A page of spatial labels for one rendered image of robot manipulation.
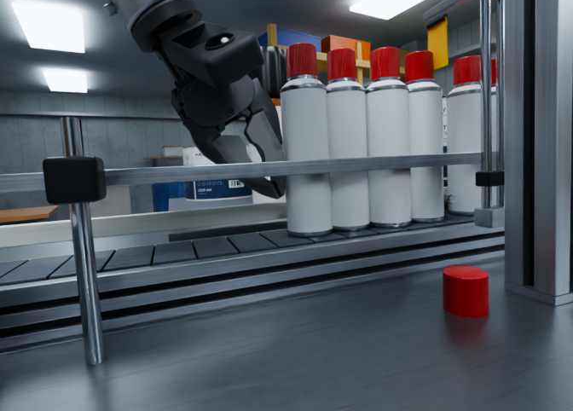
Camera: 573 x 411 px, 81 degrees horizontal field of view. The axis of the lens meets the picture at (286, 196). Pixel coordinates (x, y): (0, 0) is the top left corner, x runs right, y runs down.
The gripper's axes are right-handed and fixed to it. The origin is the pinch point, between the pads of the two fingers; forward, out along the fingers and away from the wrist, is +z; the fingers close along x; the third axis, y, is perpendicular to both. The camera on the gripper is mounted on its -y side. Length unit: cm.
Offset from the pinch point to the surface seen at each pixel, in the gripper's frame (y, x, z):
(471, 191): -1.3, -21.2, 14.8
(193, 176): -3.9, 6.7, -5.8
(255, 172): -3.9, 1.8, -3.1
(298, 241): -2.9, 1.7, 5.3
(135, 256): -0.1, 15.2, -2.4
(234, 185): 57, -4, 4
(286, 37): 331, -181, -66
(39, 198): 803, 251, -108
